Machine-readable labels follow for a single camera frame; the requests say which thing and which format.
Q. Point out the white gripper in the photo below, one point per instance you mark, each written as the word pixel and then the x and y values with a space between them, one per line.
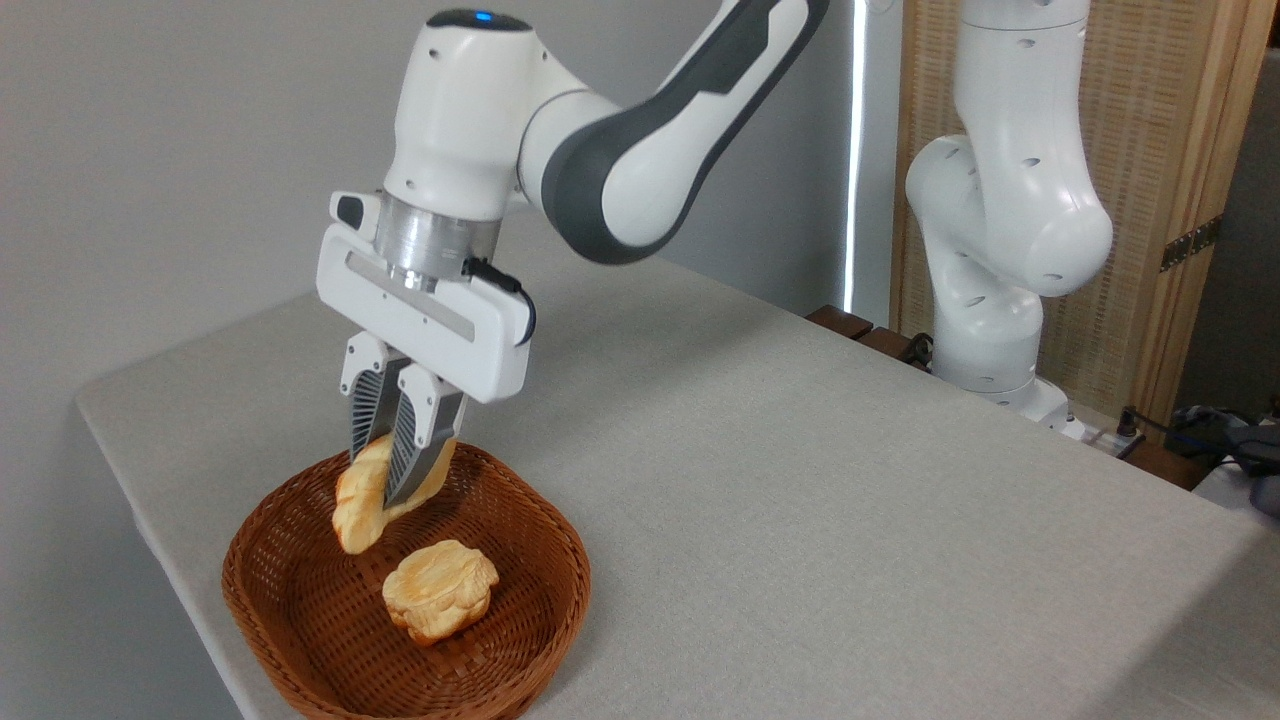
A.
pixel 420 325

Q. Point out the long golden bread roll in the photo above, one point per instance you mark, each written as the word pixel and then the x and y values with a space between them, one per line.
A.
pixel 360 510

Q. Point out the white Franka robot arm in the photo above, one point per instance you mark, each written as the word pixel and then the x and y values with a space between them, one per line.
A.
pixel 640 170

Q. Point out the round golden bread bun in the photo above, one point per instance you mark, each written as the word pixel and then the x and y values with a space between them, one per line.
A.
pixel 440 590

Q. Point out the brown wicker basket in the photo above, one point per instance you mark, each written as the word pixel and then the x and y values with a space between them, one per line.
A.
pixel 300 620

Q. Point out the dark brown wooden slat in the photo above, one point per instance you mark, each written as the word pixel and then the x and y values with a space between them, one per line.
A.
pixel 890 343
pixel 840 321

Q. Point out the grey table cloth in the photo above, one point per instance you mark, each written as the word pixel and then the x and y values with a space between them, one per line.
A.
pixel 850 520

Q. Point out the white power strip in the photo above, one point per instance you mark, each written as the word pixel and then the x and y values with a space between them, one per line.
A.
pixel 1095 435

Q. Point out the metal screen hinge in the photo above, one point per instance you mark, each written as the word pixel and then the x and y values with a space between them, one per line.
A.
pixel 1190 243

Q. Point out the wooden rattan folding screen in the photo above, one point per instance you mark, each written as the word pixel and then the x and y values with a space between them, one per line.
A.
pixel 1160 100

